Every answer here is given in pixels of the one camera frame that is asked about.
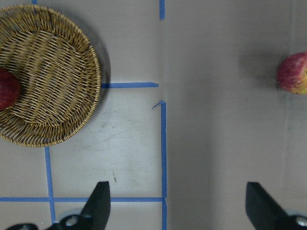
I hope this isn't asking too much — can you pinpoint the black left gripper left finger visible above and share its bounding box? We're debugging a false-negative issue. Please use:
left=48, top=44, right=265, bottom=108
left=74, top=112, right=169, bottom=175
left=49, top=182, right=111, bottom=230

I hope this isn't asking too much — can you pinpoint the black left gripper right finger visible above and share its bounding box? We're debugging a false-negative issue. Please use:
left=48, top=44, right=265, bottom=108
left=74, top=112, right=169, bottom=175
left=245, top=182, right=307, bottom=230

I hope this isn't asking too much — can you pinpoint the pink red carried apple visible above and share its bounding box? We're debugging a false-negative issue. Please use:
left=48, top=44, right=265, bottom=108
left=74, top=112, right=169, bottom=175
left=276, top=52, right=307, bottom=95

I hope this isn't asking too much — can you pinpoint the woven wicker basket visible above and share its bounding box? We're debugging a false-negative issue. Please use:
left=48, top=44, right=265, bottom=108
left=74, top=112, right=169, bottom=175
left=0, top=4, right=102, bottom=147

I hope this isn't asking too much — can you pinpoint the dark red apple in basket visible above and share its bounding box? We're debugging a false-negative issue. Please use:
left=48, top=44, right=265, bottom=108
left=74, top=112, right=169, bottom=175
left=0, top=68, right=21, bottom=110

